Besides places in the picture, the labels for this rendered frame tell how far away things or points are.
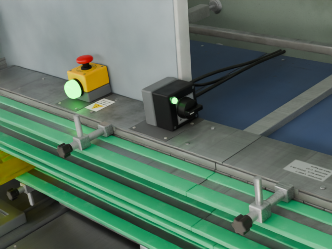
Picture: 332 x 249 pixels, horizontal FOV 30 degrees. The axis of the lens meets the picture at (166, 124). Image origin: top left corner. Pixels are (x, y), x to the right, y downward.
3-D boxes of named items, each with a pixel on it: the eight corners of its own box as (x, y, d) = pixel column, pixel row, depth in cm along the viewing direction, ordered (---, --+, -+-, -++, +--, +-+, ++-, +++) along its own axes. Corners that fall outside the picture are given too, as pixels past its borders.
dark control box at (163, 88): (173, 108, 136) (145, 124, 131) (168, 75, 132) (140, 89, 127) (201, 116, 130) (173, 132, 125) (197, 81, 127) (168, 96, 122)
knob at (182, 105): (192, 113, 128) (205, 116, 126) (178, 121, 125) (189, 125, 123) (190, 93, 126) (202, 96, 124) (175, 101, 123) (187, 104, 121)
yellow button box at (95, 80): (95, 87, 154) (71, 98, 150) (89, 59, 151) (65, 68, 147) (113, 92, 150) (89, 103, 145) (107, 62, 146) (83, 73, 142)
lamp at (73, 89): (73, 94, 148) (63, 98, 147) (70, 76, 147) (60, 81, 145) (85, 97, 145) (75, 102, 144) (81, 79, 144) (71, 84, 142)
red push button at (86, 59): (75, 71, 147) (72, 58, 146) (88, 65, 149) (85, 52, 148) (85, 74, 144) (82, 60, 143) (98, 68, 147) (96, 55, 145)
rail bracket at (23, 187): (53, 188, 165) (10, 212, 157) (47, 166, 162) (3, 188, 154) (61, 192, 162) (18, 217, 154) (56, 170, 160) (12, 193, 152)
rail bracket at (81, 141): (105, 130, 135) (56, 155, 127) (99, 99, 132) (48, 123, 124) (117, 134, 132) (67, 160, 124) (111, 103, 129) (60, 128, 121)
